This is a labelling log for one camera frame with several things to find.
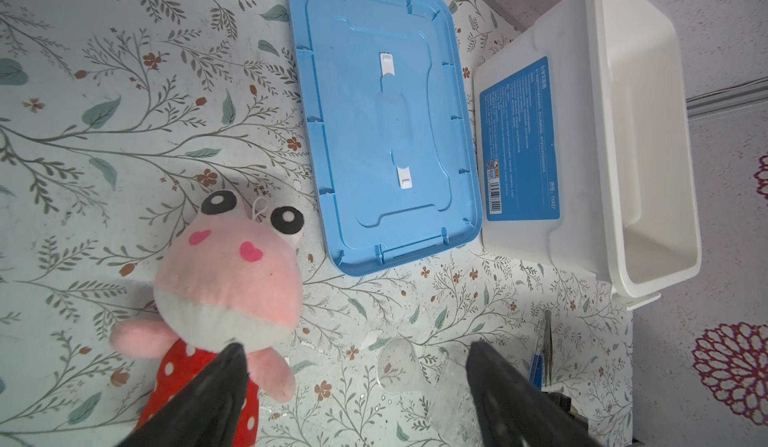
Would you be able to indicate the blue tweezers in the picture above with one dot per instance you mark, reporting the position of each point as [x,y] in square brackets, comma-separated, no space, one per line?
[535,374]

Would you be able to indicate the blue plastic bin lid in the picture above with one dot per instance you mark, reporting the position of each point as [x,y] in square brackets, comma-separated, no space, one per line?
[388,130]

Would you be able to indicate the pink frog plush toy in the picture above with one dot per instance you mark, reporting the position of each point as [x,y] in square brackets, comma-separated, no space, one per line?
[232,277]

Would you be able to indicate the white plastic storage bin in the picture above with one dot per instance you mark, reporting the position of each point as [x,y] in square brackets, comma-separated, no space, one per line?
[583,144]

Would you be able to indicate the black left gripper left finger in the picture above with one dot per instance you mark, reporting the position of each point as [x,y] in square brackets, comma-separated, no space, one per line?
[205,412]

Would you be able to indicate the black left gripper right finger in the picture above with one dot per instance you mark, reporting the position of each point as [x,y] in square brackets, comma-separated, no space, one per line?
[511,411]

